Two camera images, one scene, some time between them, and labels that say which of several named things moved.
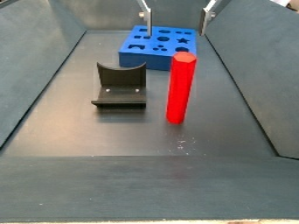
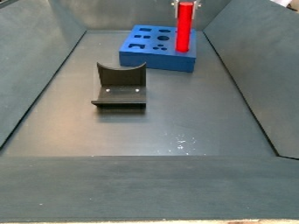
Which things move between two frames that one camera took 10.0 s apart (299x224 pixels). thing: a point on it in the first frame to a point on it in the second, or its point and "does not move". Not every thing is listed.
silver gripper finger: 145,15 to 175,8
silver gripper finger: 206,16 to 195,5
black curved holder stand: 121,90 does not move
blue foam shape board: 153,50 does not move
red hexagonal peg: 182,87 to 183,26
